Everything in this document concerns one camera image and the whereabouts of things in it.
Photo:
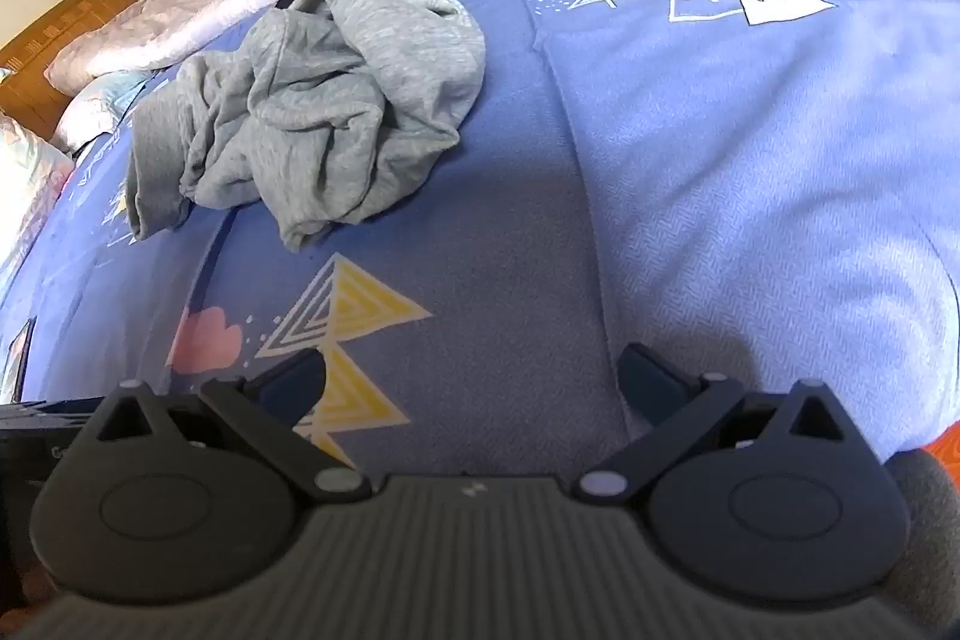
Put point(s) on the dark grey cloth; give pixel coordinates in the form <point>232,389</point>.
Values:
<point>930,527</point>

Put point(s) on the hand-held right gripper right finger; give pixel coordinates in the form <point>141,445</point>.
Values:
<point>646,379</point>

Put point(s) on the dark flat object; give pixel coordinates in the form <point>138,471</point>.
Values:
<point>16,359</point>

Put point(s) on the white patterned pillow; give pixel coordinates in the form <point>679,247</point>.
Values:
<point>22,183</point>

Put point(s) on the blue printed blanket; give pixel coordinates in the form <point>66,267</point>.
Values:
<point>675,175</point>

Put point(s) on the small pale blue pillow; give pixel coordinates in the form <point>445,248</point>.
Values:
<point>97,100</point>

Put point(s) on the orange cloth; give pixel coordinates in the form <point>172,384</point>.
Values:
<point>948,452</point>

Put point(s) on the grey pants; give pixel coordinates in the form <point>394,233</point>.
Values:
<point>330,100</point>

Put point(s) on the wooden headboard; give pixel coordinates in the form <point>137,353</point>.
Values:
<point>52,33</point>

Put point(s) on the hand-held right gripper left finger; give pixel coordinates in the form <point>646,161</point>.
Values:
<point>294,381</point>

